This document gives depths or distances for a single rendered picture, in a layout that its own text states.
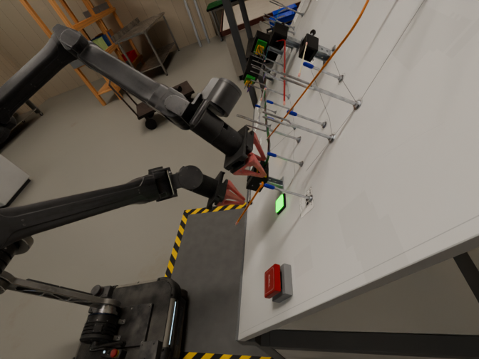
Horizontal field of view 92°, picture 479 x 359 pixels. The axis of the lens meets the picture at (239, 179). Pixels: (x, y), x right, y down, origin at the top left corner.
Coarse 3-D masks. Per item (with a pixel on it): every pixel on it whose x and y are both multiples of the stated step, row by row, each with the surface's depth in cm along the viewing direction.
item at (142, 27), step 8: (152, 16) 626; (160, 16) 588; (128, 24) 571; (136, 24) 611; (144, 24) 554; (152, 24) 523; (120, 32) 527; (128, 32) 543; (136, 32) 497; (144, 32) 484; (120, 40) 492; (120, 48) 506; (152, 48) 508; (160, 48) 659; (168, 48) 627; (152, 56) 623; (160, 56) 592; (144, 64) 588; (152, 64) 563; (160, 64) 532
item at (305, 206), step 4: (308, 192) 47; (300, 200) 49; (304, 200) 47; (308, 200) 46; (312, 200) 44; (300, 204) 48; (304, 204) 47; (308, 204) 45; (312, 204) 44; (300, 208) 48; (304, 208) 46; (308, 208) 45; (312, 208) 43; (300, 212) 47; (304, 212) 46; (308, 212) 44; (300, 216) 47
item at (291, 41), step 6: (276, 24) 80; (282, 24) 86; (276, 30) 79; (282, 30) 80; (270, 36) 84; (276, 36) 82; (282, 36) 79; (288, 36) 82; (270, 42) 81; (276, 42) 83; (282, 42) 80; (288, 42) 84; (294, 42) 84; (300, 42) 83
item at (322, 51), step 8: (312, 32) 56; (304, 40) 53; (312, 40) 53; (304, 48) 52; (312, 48) 52; (320, 48) 54; (328, 48) 55; (304, 56) 55; (312, 56) 54; (320, 56) 56; (328, 56) 56
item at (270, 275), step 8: (272, 272) 44; (280, 272) 45; (264, 280) 47; (272, 280) 43; (280, 280) 44; (264, 288) 46; (272, 288) 42; (280, 288) 42; (264, 296) 45; (272, 296) 44
